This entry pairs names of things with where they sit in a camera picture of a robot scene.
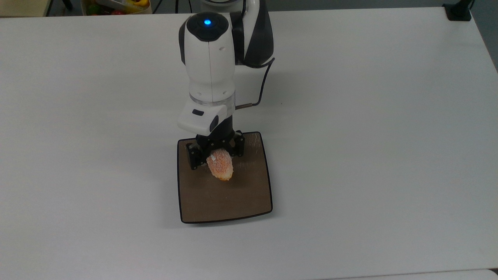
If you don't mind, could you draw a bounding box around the tan cardboard box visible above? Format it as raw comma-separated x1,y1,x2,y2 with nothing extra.
0,0,53,17

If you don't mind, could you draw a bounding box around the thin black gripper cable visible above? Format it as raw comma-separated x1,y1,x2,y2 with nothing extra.
235,58,276,109

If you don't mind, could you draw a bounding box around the black clamp camera stand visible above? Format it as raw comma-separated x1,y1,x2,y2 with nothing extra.
443,0,474,22

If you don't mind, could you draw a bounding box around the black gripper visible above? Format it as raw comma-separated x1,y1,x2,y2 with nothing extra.
186,115,245,170

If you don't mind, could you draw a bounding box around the sugared orange bread roll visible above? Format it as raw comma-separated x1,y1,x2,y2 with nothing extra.
206,147,235,182

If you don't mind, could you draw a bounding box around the box of colourful toy food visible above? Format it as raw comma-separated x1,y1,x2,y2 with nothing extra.
81,0,153,16

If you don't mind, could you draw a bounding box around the square brown ceramic plate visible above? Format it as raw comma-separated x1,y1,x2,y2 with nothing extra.
177,131,273,224

